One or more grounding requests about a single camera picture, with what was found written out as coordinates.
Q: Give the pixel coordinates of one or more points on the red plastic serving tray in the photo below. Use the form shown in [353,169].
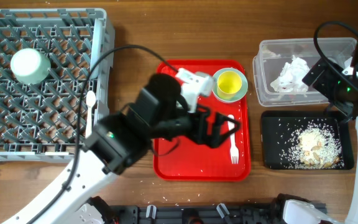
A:
[192,162]

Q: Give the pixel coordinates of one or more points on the green bowl with rice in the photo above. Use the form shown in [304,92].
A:
[30,66]

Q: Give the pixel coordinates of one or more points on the black rectangular tray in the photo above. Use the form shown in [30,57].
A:
[278,124]

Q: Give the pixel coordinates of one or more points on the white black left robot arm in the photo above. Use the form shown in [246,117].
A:
[165,108]

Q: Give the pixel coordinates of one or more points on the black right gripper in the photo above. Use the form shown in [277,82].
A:
[321,84]

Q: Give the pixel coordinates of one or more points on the yellow plastic cup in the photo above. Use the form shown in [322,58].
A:
[229,83]

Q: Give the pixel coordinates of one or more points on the white plastic fork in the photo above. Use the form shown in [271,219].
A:
[234,152]

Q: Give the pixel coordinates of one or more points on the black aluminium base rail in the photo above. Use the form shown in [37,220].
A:
[239,214]

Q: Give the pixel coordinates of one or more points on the white paper napkin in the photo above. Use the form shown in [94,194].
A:
[290,78]

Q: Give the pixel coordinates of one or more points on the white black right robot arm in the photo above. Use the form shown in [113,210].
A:
[295,210]

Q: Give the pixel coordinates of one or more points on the grey plastic dishwasher rack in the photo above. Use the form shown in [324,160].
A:
[41,122]

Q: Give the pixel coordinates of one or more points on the clear plastic waste bin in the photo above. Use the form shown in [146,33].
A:
[272,56]

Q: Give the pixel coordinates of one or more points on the large light blue plate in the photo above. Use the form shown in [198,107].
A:
[98,39]

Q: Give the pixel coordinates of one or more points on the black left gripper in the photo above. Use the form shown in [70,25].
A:
[209,140]

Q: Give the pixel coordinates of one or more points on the small green saucer plate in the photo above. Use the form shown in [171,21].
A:
[242,92]

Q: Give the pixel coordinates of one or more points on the pile of rice leftovers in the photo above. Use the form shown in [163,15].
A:
[311,146]

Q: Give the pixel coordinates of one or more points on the white plastic spoon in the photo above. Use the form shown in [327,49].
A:
[90,102]

